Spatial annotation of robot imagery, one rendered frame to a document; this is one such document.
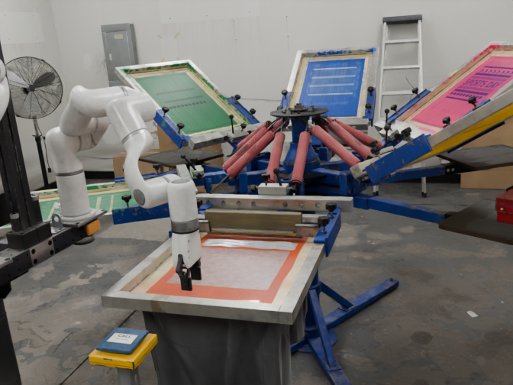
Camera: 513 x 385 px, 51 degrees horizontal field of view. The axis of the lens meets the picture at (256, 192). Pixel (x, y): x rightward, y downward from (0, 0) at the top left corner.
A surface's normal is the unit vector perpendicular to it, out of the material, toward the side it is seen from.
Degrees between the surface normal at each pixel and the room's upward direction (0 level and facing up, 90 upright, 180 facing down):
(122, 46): 90
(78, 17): 90
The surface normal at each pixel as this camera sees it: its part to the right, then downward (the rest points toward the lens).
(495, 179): -0.30, 0.04
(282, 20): -0.29, 0.29
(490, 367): -0.07, -0.96
